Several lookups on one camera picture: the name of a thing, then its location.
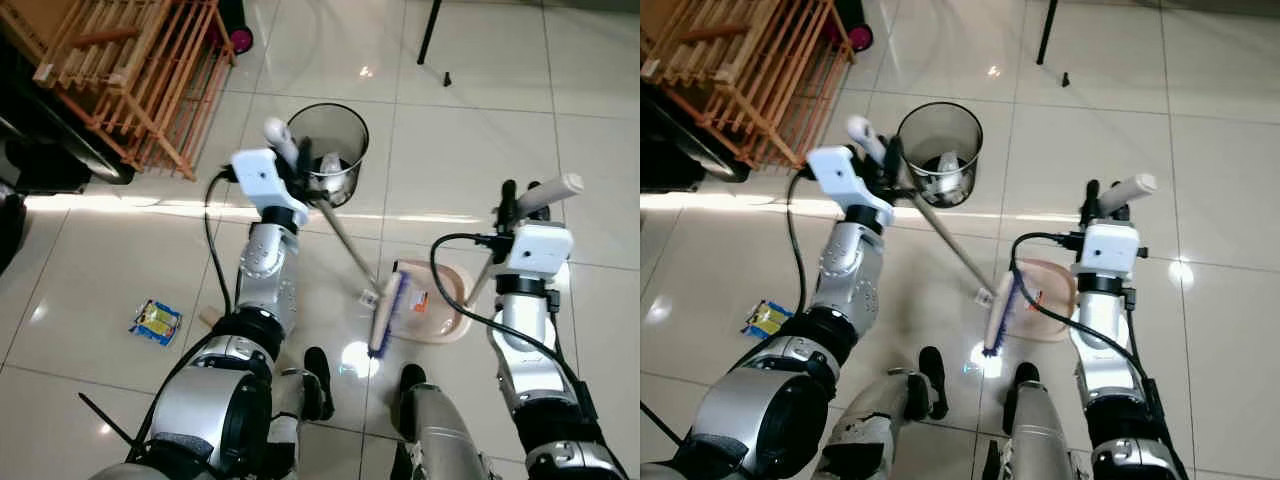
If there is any crumpled white paper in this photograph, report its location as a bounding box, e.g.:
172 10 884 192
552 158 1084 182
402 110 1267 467
933 151 968 197
318 154 353 193

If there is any black sofa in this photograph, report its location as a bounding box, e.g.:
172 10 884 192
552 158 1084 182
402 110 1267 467
640 85 748 198
0 45 138 273

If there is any broom with purple bristles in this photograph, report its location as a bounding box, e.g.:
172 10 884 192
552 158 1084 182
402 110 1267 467
262 116 412 360
846 113 1029 360

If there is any grey table with black legs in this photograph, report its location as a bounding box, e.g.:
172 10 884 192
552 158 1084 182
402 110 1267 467
416 0 444 67
1035 0 1060 67

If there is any robot right leg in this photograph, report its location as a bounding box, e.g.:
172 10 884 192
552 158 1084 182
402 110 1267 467
388 361 503 480
978 361 1093 480

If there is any beige long-handled dustpan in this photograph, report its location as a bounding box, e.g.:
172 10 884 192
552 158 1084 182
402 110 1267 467
999 172 1160 345
389 172 586 346

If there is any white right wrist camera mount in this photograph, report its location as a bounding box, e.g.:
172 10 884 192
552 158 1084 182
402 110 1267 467
504 222 576 278
1081 221 1144 278

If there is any robot left leg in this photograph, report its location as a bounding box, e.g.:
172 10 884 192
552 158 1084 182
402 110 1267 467
268 344 338 480
813 344 953 480

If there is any black pink vacuum cleaner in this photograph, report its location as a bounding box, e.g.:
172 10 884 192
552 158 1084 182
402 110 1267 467
834 0 875 54
214 0 255 55

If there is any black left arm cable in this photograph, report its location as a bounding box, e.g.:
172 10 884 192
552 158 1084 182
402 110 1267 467
203 168 243 323
784 168 819 323

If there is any black mesh trash bin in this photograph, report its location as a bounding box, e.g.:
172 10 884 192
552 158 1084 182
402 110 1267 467
896 100 985 209
286 102 371 209

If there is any wooden slatted rack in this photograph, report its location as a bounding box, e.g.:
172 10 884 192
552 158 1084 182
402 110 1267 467
28 0 239 183
640 0 857 173

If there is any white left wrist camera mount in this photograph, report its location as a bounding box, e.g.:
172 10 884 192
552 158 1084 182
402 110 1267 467
229 148 310 217
805 146 895 227

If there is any yellow blue snack packet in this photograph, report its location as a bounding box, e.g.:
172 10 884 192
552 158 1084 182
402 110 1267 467
127 298 185 348
740 299 797 342

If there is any robot leg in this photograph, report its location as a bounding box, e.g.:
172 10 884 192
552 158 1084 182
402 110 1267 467
388 361 503 480
978 361 1093 480
268 344 338 480
813 344 953 480

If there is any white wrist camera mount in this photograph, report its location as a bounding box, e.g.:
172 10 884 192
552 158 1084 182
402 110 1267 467
504 222 576 278
1081 221 1144 278
229 148 310 217
805 146 895 227

